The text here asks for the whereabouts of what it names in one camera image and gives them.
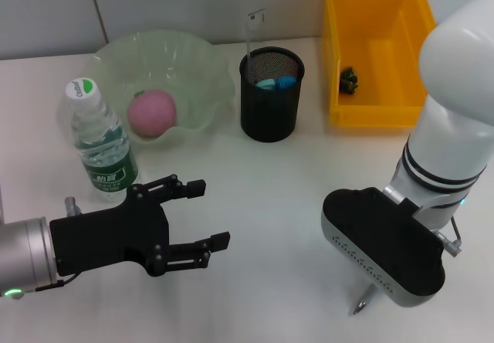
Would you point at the blue scissors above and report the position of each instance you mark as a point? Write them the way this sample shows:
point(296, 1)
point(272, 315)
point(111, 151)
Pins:
point(283, 83)

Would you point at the black mesh pen holder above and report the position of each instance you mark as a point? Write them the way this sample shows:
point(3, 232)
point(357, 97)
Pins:
point(270, 115)

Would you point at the green glass fruit bowl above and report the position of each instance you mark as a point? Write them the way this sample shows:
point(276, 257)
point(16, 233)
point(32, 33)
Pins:
point(173, 57)

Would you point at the white silver ballpoint pen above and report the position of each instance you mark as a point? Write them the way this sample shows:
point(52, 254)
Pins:
point(363, 300)

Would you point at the green plastic wrapper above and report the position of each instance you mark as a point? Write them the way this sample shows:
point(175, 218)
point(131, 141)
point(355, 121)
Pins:
point(349, 80)

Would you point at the clear plastic water bottle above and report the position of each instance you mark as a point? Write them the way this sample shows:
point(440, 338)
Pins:
point(108, 157)

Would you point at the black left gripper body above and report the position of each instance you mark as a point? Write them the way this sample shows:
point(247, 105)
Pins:
point(112, 238)

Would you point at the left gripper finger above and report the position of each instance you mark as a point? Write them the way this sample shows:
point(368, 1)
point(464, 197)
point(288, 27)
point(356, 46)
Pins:
point(220, 241)
point(196, 188)

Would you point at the yellow plastic bin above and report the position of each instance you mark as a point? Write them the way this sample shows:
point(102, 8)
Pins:
point(378, 68)

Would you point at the pink peach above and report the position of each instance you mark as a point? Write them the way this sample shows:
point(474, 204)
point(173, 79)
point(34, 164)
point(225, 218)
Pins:
point(152, 113)

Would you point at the transparent plastic ruler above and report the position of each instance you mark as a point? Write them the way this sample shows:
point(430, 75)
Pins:
point(252, 30)

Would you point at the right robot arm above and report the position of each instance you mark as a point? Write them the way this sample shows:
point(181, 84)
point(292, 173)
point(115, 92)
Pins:
point(451, 107)

